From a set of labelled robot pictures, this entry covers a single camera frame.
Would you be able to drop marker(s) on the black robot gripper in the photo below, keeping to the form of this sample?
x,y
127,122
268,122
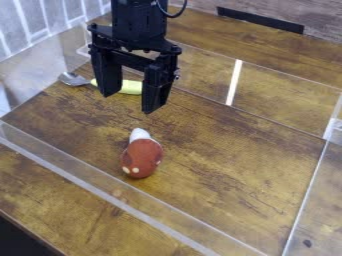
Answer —
x,y
133,42

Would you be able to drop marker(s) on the green handled metal spoon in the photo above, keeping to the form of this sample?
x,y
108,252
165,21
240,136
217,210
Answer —
x,y
131,87

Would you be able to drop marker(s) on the red toy mushroom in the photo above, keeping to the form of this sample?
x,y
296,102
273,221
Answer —
x,y
141,156

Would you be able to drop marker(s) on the black strip on table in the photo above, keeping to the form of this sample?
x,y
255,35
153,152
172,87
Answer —
x,y
260,20

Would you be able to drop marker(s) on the clear acrylic enclosure wall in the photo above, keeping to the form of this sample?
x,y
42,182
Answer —
x,y
248,183

